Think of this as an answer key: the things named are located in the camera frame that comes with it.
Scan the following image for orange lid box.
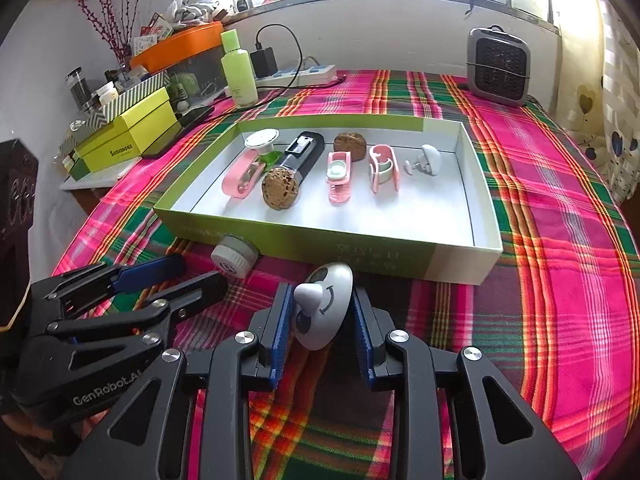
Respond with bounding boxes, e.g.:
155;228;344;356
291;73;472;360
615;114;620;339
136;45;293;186
129;22;224;74

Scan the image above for black charger cable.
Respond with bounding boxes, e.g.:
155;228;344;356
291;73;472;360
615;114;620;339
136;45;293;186
199;22;350;122

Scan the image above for pink clip green insert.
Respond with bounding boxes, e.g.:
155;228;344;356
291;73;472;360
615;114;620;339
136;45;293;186
369;144;400;194

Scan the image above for person left hand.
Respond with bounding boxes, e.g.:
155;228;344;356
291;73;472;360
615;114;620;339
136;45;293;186
1;408;110;442

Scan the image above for black charger plug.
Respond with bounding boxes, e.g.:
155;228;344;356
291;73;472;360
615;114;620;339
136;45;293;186
250;47;279;79

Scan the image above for pink plaid bedspread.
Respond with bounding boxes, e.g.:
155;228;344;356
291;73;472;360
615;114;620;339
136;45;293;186
52;68;640;480

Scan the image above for pink clip small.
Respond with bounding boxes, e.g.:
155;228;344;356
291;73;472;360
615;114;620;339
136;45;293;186
326;152;352;204

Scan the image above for red berry branches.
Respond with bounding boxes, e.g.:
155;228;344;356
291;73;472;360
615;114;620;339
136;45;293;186
75;0;141;66

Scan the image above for pink clip plain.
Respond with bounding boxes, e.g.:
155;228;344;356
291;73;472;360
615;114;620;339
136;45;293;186
221;150;266;200

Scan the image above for yellow shoe box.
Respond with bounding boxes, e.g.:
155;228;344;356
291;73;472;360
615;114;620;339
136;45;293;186
75;88;178;172

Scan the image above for heart pattern curtain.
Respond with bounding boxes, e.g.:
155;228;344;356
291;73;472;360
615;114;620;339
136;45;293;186
556;0;639;204

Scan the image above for black smartphone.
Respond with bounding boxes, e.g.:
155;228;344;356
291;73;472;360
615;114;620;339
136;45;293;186
141;105;215;159

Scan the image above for green lotion bottle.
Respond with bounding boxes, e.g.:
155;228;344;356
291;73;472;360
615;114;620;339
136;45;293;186
220;29;258;106

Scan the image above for walnut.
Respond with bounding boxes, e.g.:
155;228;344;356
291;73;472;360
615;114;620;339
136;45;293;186
333;132;368;162
262;166;299;210

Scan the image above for green white cardboard tray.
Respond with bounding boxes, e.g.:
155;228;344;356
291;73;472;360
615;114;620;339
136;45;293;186
155;114;503;285

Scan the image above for dark glass jar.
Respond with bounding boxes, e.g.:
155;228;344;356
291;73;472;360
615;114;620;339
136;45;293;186
65;67;92;110

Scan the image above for white round jar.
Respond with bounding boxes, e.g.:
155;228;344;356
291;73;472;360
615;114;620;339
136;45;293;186
210;234;259;278

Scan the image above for white smiley mouse gadget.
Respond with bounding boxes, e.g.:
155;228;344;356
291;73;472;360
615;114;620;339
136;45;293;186
292;262;354;351

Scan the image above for striped green white box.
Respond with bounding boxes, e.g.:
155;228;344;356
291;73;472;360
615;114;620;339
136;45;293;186
58;70;170;157

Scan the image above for grey space heater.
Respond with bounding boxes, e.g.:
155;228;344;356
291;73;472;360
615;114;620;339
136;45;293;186
466;25;530;107

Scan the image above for white power strip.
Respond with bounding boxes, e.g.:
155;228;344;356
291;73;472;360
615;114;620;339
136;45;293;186
256;64;336;88

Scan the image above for small white hook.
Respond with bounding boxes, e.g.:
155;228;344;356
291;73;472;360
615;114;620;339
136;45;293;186
404;144;442;177

